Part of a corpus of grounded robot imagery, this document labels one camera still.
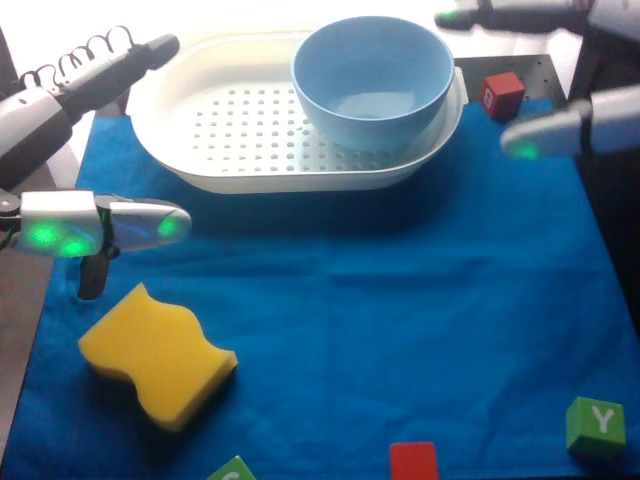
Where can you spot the red letter B block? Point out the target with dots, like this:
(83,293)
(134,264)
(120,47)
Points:
(504,97)

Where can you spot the light blue plastic bowl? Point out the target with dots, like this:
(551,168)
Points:
(372,75)

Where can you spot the dark brown oblong piece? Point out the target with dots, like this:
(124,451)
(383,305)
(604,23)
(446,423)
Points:
(92,277)

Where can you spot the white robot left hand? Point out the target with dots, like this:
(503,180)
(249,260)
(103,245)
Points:
(60,220)

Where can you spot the green letter Y block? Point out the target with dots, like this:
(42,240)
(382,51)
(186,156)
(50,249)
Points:
(595,426)

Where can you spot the green letter C block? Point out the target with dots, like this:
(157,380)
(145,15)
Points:
(232,472)

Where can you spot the plain red block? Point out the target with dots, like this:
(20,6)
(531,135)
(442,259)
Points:
(414,462)

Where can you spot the blue table cloth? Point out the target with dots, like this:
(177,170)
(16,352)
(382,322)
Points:
(375,310)

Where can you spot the white perforated drainer tray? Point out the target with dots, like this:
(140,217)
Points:
(240,130)

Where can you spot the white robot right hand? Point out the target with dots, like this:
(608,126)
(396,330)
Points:
(550,130)

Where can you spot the yellow sponge with green pad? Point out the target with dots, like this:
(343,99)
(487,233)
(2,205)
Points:
(155,355)

